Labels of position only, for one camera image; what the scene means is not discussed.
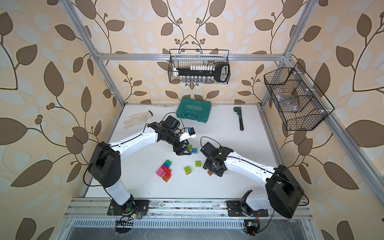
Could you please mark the black wire basket right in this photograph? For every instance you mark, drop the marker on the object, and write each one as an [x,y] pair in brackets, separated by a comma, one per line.
[299,100]

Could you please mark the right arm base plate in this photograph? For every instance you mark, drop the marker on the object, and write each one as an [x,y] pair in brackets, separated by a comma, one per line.
[241,209]

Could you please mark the small circuit board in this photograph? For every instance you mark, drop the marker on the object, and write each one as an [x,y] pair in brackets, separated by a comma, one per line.
[125,223]
[251,227]

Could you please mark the black white socket tool set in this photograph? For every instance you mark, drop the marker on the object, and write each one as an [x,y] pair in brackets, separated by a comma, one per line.
[217,73]

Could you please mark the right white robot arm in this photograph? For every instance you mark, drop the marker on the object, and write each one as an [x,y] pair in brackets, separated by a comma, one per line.
[283,192]

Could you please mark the small circuit board left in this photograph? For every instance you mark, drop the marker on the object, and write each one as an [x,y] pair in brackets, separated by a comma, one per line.
[125,223]

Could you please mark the black wire basket centre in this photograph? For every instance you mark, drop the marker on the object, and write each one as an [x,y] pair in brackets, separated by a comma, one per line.
[189,57]

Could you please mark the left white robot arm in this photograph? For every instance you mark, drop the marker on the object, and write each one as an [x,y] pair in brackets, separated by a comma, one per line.
[106,163]

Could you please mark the green plastic tool case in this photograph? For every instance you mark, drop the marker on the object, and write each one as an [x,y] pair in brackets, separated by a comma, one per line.
[196,110]

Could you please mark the pink lego brick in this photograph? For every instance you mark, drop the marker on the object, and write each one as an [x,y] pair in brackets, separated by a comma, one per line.
[160,172]

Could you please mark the black wire basket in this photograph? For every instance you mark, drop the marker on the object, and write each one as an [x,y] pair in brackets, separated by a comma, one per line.
[299,100]
[189,57]

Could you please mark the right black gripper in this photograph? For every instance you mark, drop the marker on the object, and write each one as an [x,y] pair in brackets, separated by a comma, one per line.
[206,164]

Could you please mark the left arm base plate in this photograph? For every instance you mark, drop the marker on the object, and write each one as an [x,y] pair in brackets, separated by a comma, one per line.
[132,207]

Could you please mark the aluminium front rail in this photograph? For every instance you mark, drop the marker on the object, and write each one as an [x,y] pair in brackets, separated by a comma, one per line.
[156,208]

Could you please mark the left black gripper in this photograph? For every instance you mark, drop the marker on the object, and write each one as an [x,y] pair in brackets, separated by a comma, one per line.
[180,151]

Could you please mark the plastic bag in basket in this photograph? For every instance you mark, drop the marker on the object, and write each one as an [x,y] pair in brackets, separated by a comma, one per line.
[287,102]

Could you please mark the lime green small lego brick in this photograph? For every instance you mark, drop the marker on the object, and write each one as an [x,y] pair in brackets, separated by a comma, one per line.
[188,170]

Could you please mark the small circuit board right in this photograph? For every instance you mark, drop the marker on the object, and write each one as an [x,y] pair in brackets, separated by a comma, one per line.
[251,227]

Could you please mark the green black wrench tool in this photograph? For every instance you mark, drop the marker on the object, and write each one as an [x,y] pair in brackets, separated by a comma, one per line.
[238,111]

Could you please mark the red long lego brick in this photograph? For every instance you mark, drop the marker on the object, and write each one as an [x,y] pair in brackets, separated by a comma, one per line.
[166,170]

